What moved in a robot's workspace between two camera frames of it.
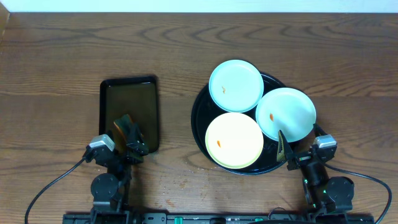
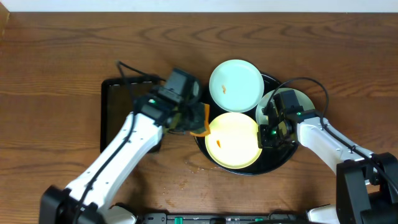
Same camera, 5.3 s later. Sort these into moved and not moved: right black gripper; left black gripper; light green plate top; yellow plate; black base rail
Moved: right black gripper; left black gripper
Not moved: light green plate top; black base rail; yellow plate
